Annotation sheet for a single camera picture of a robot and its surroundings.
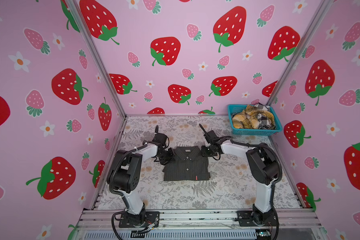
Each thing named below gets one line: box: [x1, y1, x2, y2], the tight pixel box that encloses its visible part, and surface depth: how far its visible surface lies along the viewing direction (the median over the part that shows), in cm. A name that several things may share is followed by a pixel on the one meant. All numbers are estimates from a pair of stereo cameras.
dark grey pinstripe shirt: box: [162, 146, 211, 181], surface depth 91 cm
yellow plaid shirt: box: [232, 104, 275, 129], surface depth 106 cm
